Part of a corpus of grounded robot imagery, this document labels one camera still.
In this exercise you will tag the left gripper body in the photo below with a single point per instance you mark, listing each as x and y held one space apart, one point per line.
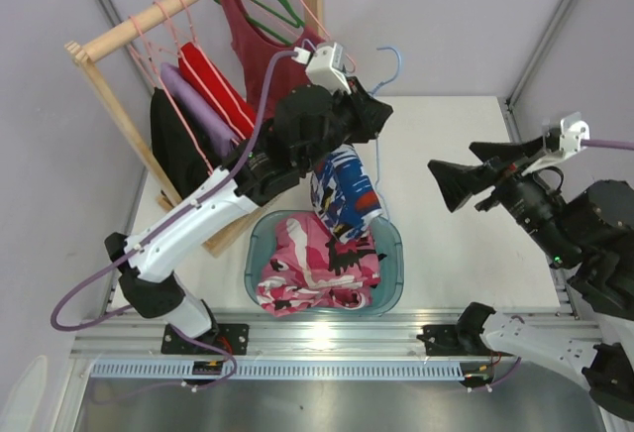
364 112

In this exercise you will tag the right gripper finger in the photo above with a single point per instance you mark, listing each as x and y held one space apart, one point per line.
506 152
459 182

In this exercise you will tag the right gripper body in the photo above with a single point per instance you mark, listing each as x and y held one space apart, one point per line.
493 177

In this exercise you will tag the light blue wire hanger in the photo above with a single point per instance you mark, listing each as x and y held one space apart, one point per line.
374 92

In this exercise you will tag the blue patterned trousers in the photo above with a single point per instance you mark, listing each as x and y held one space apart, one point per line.
342 195

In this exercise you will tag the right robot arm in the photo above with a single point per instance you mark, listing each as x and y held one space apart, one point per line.
590 236

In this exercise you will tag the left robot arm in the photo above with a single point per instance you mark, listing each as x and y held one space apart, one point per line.
308 124

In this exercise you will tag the pink hanger with red garment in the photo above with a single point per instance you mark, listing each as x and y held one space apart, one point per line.
213 75

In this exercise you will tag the pink hanger with purple garment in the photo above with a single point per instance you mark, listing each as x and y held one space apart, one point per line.
200 72

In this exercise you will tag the red garment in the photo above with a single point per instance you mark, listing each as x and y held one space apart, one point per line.
218 90

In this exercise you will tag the teal plastic basket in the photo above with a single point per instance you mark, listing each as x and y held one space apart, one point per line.
387 241

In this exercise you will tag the purple garment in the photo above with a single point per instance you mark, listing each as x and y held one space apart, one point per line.
222 138

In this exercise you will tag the pink camouflage garment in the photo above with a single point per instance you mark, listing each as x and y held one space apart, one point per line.
309 268

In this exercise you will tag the black garment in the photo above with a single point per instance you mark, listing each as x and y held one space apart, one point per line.
173 147

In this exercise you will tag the wooden clothes rack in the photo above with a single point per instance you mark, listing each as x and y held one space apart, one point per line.
122 35

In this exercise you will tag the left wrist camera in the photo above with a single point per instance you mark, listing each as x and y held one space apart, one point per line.
324 66

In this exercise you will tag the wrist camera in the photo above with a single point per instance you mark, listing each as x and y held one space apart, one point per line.
324 66
560 140

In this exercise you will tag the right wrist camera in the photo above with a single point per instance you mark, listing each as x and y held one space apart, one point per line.
560 140

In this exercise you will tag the aluminium mounting rail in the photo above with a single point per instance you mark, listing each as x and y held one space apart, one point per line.
330 337

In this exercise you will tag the white slotted cable duct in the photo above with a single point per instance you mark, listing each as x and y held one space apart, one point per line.
279 369

